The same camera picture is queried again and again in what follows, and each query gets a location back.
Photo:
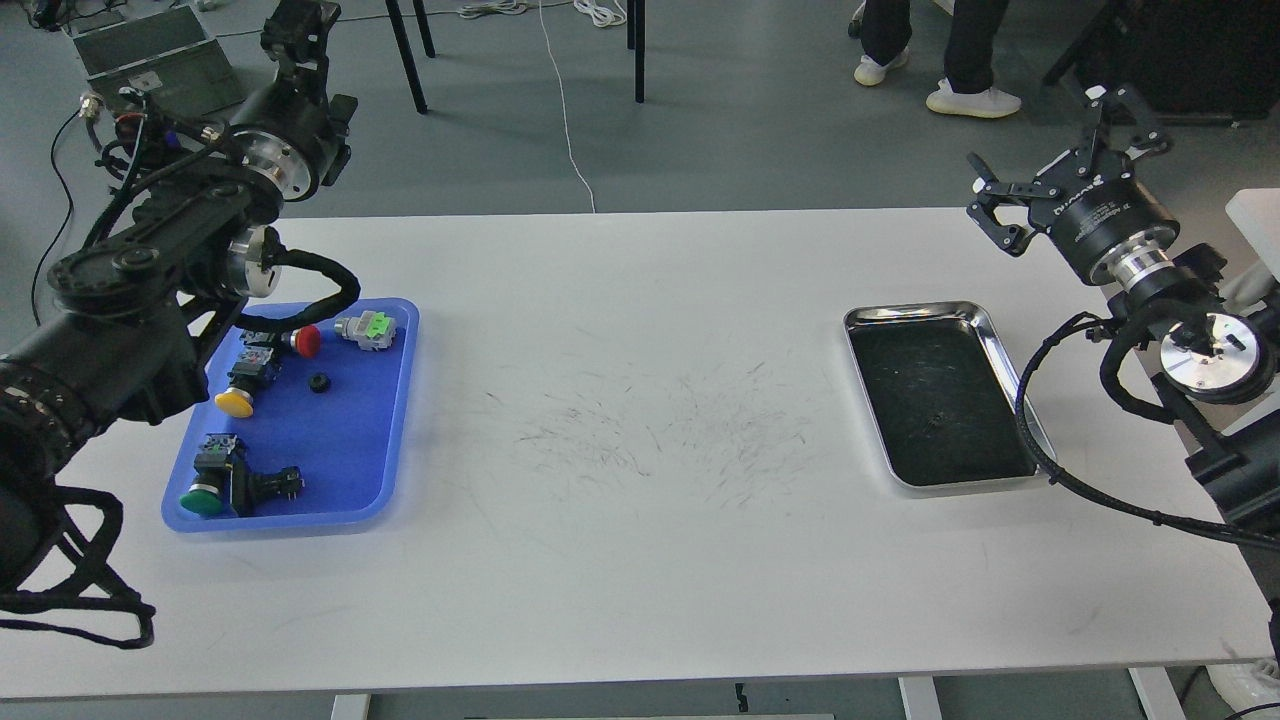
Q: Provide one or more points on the black small table leg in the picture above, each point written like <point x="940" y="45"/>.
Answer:
<point x="423" y="23"/>

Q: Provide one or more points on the green grey connector part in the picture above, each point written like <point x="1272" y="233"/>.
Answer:
<point x="371" y="331"/>

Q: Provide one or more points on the yellow push button switch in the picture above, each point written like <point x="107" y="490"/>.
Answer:
<point x="255" y="369"/>

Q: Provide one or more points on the blue plastic tray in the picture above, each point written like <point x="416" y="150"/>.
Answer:
<point x="346" y="441"/>

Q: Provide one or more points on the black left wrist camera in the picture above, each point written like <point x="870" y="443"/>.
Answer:
<point x="296" y="35"/>

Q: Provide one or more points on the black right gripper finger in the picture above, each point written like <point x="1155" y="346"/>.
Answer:
<point x="1120" y="129"/>
<point x="990" y="194"/>

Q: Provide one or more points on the red push button switch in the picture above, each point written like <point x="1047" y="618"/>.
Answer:
<point x="305" y="341"/>

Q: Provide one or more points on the black equipment case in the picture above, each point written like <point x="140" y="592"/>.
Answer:
<point x="1193" y="61"/>

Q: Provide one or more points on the black table leg left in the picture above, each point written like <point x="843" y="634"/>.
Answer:
<point x="408" y="62"/>

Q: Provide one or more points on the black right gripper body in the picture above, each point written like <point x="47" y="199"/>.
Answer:
<point x="1099" y="211"/>

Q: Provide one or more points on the black table leg right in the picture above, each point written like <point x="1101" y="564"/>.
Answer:
<point x="636" y="38"/>

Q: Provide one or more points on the grey plastic crate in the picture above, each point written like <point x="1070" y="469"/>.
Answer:
<point x="168" y="55"/>

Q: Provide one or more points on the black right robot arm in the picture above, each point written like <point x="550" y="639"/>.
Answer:
<point x="1173" y="340"/>

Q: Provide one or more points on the standing person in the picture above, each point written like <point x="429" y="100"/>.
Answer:
<point x="967" y="88"/>

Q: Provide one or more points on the green push button switch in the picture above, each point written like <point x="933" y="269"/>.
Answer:
<point x="225" y="482"/>

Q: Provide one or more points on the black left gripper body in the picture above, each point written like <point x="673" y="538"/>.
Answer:
<point x="299" y="144"/>

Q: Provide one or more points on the steel tray with black mat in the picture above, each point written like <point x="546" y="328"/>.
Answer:
<point x="940" y="389"/>

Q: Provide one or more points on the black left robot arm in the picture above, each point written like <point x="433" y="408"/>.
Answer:
<point x="184" y="253"/>

